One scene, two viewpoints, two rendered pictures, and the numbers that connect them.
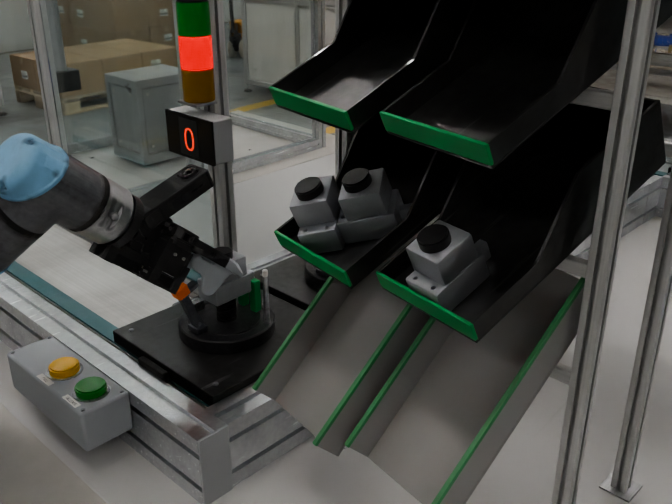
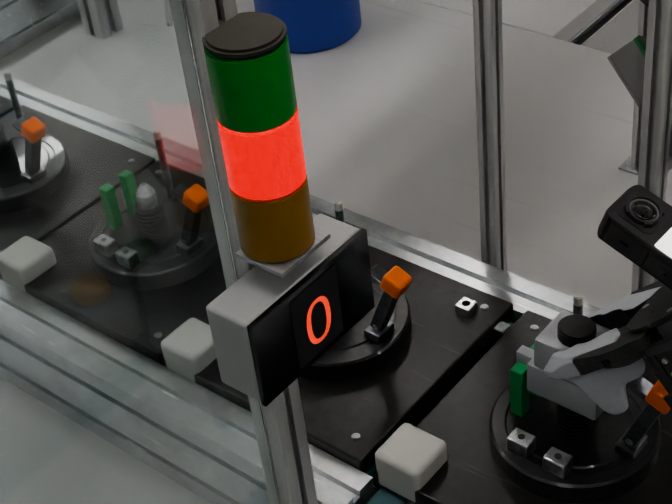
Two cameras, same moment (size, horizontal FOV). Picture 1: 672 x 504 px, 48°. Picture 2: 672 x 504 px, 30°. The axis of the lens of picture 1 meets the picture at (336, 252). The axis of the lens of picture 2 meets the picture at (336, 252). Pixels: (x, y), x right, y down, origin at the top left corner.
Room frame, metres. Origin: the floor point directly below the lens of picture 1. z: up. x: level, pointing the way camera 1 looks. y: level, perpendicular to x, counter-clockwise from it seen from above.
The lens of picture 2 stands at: (1.16, 0.88, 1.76)
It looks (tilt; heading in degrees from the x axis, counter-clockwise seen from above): 38 degrees down; 269
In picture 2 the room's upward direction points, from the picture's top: 7 degrees counter-clockwise
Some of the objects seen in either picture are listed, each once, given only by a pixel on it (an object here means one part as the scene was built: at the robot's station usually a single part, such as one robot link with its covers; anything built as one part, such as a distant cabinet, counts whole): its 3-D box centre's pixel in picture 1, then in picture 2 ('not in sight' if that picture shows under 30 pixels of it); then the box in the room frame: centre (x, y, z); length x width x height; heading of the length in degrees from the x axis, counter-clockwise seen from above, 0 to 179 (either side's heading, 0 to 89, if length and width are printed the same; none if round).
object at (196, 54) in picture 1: (196, 51); (262, 146); (1.18, 0.22, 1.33); 0.05 x 0.05 x 0.05
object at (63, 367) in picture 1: (64, 370); not in sight; (0.87, 0.37, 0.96); 0.04 x 0.04 x 0.02
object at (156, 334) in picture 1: (228, 334); (573, 445); (0.97, 0.16, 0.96); 0.24 x 0.24 x 0.02; 46
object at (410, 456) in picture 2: not in sight; (411, 462); (1.11, 0.16, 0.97); 0.05 x 0.05 x 0.04; 46
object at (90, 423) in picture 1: (68, 388); not in sight; (0.87, 0.37, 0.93); 0.21 x 0.07 x 0.06; 46
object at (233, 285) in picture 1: (229, 270); (564, 353); (0.98, 0.15, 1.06); 0.08 x 0.04 x 0.07; 136
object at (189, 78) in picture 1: (198, 84); (272, 210); (1.18, 0.22, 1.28); 0.05 x 0.05 x 0.05
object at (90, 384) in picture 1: (91, 390); not in sight; (0.82, 0.32, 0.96); 0.04 x 0.04 x 0.02
